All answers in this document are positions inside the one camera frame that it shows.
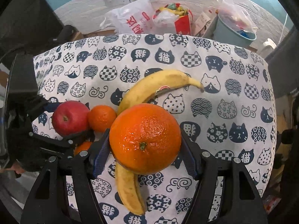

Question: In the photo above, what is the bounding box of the black speaker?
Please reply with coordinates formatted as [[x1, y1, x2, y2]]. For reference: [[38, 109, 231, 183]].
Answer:
[[56, 25, 77, 44]]

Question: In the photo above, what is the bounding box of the black hanging cloth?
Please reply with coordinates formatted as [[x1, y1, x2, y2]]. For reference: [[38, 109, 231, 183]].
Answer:
[[1, 0, 63, 56]]

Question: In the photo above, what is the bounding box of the white kettle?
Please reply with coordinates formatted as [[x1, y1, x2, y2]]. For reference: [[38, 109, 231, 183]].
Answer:
[[261, 38, 277, 51]]

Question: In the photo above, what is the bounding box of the blue trash bin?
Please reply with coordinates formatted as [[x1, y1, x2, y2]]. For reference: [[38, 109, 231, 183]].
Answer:
[[213, 16, 256, 48]]

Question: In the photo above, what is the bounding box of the large orange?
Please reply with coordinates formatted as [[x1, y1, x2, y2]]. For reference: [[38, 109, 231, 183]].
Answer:
[[109, 103, 181, 175]]

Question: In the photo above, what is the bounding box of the person's left hand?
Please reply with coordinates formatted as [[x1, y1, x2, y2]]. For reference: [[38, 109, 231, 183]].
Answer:
[[0, 162, 26, 175]]

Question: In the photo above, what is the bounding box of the small tangerine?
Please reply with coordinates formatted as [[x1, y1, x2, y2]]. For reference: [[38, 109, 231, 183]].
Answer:
[[73, 141, 93, 156], [88, 105, 117, 133]]

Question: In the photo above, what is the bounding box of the white plastic shopping bag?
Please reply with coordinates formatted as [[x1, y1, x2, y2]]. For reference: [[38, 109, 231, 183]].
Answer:
[[100, 0, 157, 34]]

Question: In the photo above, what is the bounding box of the banana with sticker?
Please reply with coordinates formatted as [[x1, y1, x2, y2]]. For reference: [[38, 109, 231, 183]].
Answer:
[[117, 69, 204, 115]]

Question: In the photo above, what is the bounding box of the cat pattern tablecloth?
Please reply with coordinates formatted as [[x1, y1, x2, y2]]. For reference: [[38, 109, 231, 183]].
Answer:
[[33, 34, 276, 223]]

